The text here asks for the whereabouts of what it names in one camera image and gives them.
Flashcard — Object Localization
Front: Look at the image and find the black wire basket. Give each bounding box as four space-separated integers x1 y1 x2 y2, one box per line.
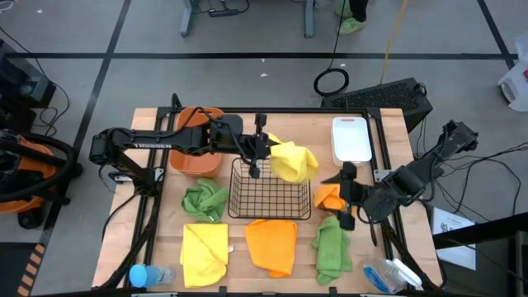
227 156 313 220

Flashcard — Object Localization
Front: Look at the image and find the black computer tower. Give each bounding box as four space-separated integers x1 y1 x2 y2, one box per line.
320 77 434 134

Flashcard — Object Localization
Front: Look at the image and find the person's leg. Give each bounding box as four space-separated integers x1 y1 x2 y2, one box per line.
348 0 370 22

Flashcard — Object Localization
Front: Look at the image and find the orange microfiber towel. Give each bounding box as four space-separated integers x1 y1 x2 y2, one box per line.
244 219 299 279
313 183 359 218

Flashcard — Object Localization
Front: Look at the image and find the white plastic container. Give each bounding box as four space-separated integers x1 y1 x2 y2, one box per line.
497 32 528 112

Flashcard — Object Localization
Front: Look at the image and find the black metal bar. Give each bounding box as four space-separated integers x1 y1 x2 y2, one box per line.
432 212 528 251

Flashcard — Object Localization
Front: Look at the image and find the black metal table frame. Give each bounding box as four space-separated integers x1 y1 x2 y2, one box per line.
98 92 449 297

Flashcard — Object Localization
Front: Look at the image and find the black power strip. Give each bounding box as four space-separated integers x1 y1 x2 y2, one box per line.
208 7 241 18

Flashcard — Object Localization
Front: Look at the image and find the green microfiber towel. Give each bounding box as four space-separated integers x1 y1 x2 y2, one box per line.
181 177 230 224
311 214 355 286

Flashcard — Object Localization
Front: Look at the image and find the white plastic basket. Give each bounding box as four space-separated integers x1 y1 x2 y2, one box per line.
331 116 374 167

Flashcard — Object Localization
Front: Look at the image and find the hazard striped floor mat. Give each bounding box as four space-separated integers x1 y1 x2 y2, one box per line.
0 242 47 297

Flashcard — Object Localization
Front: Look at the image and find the person's shoe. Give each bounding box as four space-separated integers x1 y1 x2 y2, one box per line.
337 16 367 35

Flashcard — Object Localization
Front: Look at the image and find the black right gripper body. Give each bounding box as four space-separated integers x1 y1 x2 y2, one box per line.
338 161 371 232

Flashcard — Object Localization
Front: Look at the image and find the yellow hanging cable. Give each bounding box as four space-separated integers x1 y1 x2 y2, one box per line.
379 0 409 86

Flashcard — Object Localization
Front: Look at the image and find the white paper sheet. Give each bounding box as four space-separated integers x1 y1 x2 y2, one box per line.
431 205 478 271

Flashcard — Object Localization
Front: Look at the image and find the yellow microfiber towel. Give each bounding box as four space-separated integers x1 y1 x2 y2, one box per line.
179 222 230 289
267 132 319 185

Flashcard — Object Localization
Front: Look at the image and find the clear trigger spray bottle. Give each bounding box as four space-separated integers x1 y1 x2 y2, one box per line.
362 257 424 295

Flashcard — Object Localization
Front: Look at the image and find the grey desk leg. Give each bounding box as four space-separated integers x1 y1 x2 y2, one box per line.
180 0 196 38
303 0 317 40

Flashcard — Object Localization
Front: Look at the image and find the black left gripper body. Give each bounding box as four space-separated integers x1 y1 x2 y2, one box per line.
241 113 267 179

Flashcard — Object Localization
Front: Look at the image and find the black equipment case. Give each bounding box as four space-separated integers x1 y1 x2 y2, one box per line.
0 39 57 133

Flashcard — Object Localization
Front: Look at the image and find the orange plastic basket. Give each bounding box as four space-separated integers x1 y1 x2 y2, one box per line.
168 106 226 178

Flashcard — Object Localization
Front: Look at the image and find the coiled black cable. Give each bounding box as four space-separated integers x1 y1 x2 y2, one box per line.
313 0 351 98

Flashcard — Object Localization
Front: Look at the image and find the blue capped spray bottle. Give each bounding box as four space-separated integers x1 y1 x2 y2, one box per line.
129 263 177 289

